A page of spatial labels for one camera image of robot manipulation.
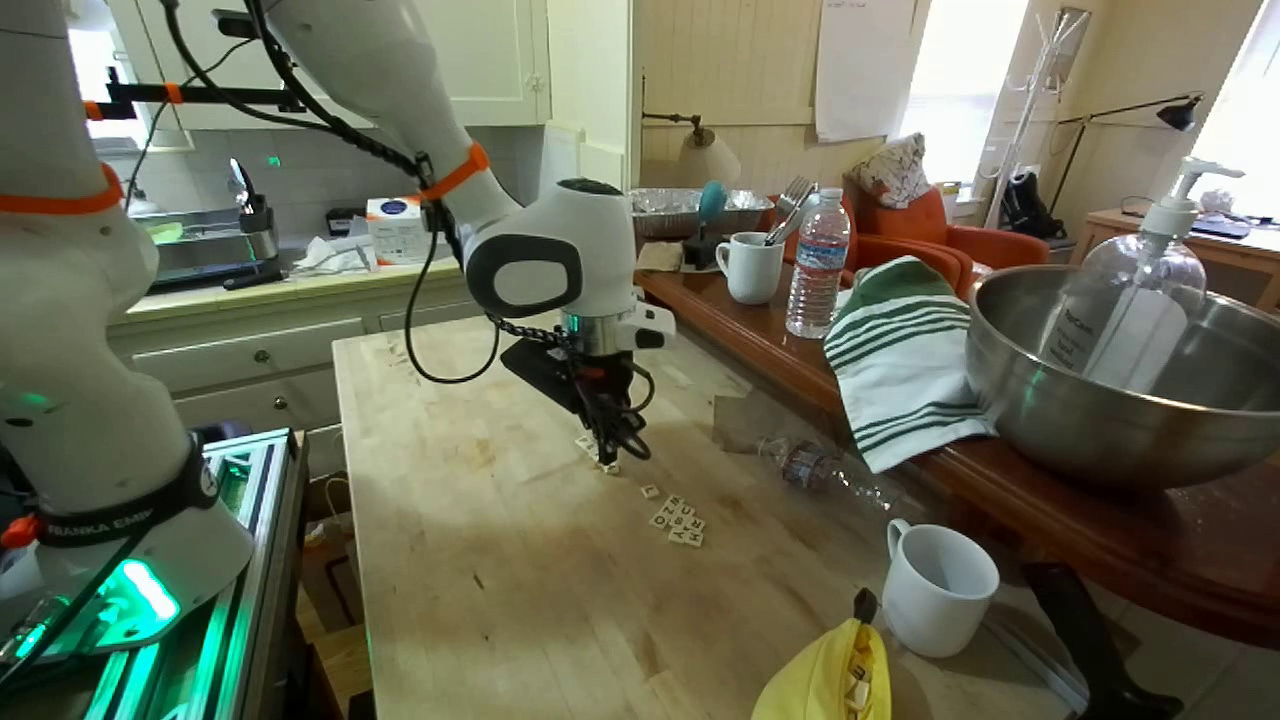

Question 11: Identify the orange armchair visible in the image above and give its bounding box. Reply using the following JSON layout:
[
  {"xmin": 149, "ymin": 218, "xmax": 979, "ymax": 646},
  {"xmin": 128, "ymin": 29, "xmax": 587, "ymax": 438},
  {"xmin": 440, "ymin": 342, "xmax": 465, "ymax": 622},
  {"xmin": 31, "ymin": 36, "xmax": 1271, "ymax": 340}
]
[{"xmin": 848, "ymin": 187, "xmax": 1051, "ymax": 290}]

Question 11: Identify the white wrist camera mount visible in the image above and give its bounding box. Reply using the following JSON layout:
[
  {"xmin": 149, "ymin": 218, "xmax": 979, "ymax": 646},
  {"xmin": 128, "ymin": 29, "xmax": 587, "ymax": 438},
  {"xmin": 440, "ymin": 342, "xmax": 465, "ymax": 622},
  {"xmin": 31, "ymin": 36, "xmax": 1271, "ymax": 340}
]
[{"xmin": 584, "ymin": 301, "xmax": 674, "ymax": 355}]

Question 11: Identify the green striped towel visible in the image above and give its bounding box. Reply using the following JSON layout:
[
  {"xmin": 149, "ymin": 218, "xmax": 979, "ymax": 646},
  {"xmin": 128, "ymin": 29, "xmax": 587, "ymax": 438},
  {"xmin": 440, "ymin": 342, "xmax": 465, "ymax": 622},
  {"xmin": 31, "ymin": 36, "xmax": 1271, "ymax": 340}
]
[{"xmin": 823, "ymin": 254, "xmax": 990, "ymax": 472}]

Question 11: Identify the steel mixing bowl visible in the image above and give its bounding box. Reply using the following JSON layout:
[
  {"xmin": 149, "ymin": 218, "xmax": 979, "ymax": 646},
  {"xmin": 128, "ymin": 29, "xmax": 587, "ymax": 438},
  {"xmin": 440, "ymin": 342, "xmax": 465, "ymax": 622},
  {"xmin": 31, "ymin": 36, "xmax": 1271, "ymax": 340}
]
[{"xmin": 968, "ymin": 265, "xmax": 1280, "ymax": 486}]

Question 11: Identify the black desk lamp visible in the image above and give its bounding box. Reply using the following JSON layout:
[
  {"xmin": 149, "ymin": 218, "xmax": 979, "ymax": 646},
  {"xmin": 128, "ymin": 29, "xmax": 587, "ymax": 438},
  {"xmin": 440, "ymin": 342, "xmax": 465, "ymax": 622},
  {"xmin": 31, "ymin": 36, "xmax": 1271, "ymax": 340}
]
[{"xmin": 1048, "ymin": 90, "xmax": 1200, "ymax": 207}]

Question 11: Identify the white mug near table edge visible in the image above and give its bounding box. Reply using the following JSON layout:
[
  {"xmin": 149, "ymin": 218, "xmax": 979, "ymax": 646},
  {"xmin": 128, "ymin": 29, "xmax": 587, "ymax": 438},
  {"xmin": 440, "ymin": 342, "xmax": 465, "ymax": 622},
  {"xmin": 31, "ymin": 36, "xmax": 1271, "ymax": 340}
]
[{"xmin": 884, "ymin": 518, "xmax": 1001, "ymax": 661}]

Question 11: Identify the hand sanitizer pump bottle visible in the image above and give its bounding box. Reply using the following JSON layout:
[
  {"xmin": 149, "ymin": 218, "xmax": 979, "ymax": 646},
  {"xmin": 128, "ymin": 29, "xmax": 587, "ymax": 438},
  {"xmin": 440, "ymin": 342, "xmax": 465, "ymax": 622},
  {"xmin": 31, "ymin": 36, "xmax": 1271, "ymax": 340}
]
[{"xmin": 1035, "ymin": 155, "xmax": 1234, "ymax": 392}]

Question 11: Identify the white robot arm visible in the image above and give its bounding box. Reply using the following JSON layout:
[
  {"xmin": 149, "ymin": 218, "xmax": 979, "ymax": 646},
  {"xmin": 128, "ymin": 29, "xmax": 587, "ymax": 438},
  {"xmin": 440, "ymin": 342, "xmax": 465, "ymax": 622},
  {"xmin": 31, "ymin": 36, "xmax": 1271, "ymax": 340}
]
[{"xmin": 0, "ymin": 0, "xmax": 642, "ymax": 661}]

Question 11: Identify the white ceramic mug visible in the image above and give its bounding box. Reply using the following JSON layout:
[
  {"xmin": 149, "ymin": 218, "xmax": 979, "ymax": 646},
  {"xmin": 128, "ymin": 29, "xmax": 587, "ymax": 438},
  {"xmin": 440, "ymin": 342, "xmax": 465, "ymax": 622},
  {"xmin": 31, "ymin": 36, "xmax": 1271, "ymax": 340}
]
[{"xmin": 714, "ymin": 232, "xmax": 784, "ymax": 305}]

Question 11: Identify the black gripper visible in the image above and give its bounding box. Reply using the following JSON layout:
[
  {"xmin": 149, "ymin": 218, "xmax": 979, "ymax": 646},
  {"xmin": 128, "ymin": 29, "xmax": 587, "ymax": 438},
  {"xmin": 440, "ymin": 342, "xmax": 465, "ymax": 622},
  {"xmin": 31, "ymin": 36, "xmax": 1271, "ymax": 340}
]
[{"xmin": 569, "ymin": 353, "xmax": 638, "ymax": 469}]

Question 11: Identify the yellow plastic bag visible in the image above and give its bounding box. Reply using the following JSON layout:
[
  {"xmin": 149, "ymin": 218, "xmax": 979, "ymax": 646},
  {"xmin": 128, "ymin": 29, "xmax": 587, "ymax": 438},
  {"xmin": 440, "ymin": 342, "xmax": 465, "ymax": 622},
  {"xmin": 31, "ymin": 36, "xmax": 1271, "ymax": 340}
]
[{"xmin": 753, "ymin": 619, "xmax": 895, "ymax": 720}]

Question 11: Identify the crushed plastic bottle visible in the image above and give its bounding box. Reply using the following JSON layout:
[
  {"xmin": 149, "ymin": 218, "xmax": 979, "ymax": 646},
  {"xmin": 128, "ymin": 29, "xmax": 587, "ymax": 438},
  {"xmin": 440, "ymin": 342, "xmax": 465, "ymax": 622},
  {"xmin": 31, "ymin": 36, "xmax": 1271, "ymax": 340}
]
[{"xmin": 764, "ymin": 438, "xmax": 889, "ymax": 513}]

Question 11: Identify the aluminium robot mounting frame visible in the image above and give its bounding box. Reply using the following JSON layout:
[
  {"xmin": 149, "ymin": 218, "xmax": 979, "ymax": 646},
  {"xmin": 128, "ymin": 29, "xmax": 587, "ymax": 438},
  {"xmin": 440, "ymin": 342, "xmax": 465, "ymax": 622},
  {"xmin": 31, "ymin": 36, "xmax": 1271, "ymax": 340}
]
[{"xmin": 0, "ymin": 427, "xmax": 299, "ymax": 720}]

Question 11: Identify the clear water bottle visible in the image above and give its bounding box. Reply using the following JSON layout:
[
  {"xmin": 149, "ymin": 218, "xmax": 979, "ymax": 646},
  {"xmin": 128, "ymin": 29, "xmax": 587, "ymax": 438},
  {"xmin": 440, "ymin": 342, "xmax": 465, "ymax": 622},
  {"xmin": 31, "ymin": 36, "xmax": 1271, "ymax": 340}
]
[{"xmin": 784, "ymin": 187, "xmax": 850, "ymax": 340}]

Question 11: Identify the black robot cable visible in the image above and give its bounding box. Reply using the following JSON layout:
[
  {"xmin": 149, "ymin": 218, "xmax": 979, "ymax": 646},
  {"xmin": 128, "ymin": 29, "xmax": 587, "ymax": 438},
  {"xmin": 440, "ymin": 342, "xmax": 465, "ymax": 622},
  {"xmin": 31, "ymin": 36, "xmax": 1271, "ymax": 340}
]
[{"xmin": 395, "ymin": 155, "xmax": 535, "ymax": 392}]

